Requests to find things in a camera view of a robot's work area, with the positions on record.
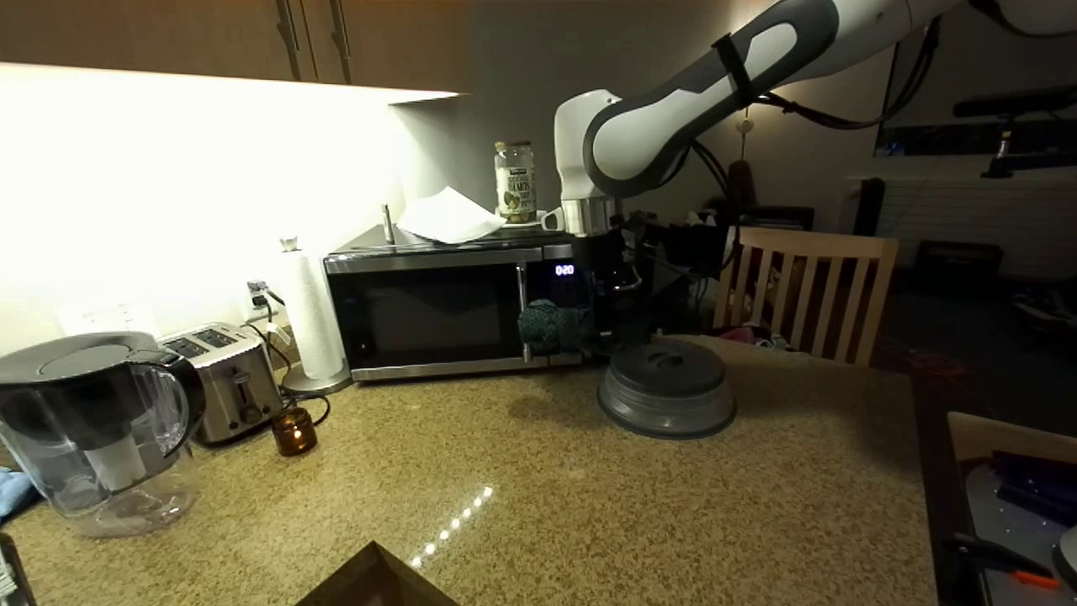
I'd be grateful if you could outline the teal umbrella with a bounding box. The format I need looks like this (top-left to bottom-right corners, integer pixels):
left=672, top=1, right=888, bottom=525
left=517, top=300, right=595, bottom=355

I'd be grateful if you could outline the grey collapsible food cover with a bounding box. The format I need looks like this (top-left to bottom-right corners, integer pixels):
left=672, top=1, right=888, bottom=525
left=597, top=338, right=738, bottom=441

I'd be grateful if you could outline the glass jar with label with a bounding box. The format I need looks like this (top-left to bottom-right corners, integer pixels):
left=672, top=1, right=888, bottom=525
left=493, top=141, right=538, bottom=226

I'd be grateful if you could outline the white paper sheet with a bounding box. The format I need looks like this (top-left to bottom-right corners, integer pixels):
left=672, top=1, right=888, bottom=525
left=396, top=186, right=507, bottom=246

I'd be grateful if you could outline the black steel microwave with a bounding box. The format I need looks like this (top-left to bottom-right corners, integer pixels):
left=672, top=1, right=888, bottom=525
left=323, top=222, right=592, bottom=384

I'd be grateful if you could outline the microwave door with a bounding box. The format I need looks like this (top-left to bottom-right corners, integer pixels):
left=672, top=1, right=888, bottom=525
left=325, top=258, right=533, bottom=381

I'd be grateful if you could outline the wooden chair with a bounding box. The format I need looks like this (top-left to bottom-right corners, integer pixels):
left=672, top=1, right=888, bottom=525
left=713, top=225, right=899, bottom=368

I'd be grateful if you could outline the paper towel roll on holder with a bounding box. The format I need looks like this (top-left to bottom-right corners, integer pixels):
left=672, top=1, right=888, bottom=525
left=276, top=237, right=354, bottom=396

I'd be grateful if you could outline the amber glass candle jar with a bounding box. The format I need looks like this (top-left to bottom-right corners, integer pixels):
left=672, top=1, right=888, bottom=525
left=270, top=407, right=320, bottom=458

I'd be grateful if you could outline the dark wooden box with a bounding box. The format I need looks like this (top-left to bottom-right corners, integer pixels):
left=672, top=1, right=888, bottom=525
left=294, top=540, right=460, bottom=606

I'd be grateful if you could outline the steel toaster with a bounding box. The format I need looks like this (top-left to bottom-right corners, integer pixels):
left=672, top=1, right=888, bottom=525
left=157, top=322, right=286, bottom=448

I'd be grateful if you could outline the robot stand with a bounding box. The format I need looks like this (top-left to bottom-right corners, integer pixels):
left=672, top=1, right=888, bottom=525
left=946, top=410, right=1077, bottom=606

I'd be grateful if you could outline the black tool with orange tip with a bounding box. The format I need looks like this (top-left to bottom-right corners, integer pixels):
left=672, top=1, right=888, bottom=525
left=953, top=533, right=1063, bottom=591

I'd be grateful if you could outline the water filter pitcher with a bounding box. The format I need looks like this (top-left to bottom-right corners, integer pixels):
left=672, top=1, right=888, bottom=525
left=0, top=332, right=208, bottom=540

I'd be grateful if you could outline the blue cloth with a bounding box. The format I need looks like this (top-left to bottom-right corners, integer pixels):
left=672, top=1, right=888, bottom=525
left=0, top=466, right=40, bottom=524

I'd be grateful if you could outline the microwave door handle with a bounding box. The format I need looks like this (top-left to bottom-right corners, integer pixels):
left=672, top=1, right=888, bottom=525
left=515, top=263, right=532, bottom=364

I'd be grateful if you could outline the black cable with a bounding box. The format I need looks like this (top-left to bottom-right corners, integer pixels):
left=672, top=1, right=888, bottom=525
left=252, top=289, right=333, bottom=426

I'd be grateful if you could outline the camera on mount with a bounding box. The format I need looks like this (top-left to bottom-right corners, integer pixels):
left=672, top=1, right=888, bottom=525
left=952, top=83, right=1077, bottom=180

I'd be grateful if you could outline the wooden wall cabinet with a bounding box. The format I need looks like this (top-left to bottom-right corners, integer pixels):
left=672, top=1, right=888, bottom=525
left=0, top=0, right=469, bottom=94

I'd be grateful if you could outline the white switch plate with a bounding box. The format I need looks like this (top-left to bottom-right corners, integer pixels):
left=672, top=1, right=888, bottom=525
left=54, top=301, right=162, bottom=338

